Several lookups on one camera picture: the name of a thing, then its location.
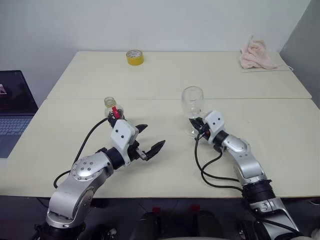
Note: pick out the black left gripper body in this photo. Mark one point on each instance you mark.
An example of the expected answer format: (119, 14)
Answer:
(133, 152)

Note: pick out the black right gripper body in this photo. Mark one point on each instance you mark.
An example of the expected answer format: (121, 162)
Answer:
(203, 135)

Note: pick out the clear wine glass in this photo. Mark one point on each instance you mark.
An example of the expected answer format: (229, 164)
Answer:
(192, 100)

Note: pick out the clear bottle with red label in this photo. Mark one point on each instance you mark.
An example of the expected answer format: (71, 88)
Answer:
(111, 108)

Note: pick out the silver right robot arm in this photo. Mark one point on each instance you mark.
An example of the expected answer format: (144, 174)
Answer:
(247, 165)

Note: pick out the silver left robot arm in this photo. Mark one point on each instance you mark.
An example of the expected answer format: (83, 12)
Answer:
(85, 175)

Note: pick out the yellow tape roll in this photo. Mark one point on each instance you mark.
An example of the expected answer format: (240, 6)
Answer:
(135, 58)

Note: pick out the pink crumpled towel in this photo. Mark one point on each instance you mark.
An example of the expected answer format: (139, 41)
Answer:
(255, 53)

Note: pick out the dark grey laptop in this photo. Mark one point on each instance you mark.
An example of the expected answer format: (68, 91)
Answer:
(13, 105)

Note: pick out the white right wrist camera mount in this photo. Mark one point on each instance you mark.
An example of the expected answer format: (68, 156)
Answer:
(215, 122)

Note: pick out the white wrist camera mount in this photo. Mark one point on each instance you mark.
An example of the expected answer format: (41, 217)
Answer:
(122, 132)
(215, 122)

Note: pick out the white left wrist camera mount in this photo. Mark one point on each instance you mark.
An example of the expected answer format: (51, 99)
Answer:
(122, 132)

